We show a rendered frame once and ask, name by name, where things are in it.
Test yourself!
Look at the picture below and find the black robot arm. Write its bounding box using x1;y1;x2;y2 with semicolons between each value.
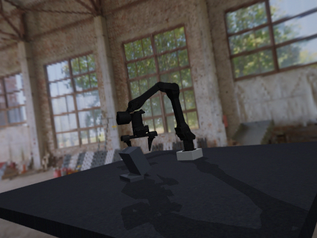
116;82;196;152

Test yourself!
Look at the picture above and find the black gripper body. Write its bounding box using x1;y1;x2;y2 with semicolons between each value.
121;122;158;141

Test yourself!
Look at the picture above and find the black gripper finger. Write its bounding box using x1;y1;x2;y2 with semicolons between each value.
124;141;132;146
148;137;155;151

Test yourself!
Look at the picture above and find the grey sloped panel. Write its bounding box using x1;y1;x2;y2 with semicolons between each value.
119;146;151;183

